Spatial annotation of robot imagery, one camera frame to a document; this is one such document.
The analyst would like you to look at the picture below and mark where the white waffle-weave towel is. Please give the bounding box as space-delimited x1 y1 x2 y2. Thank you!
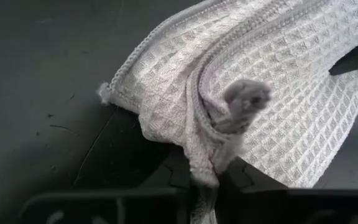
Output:
96 0 358 224

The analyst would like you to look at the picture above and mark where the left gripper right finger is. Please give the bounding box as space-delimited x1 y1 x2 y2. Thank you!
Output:
216 157 358 224

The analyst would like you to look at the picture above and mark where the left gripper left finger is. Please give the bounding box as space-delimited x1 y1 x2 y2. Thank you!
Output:
20 151 194 224

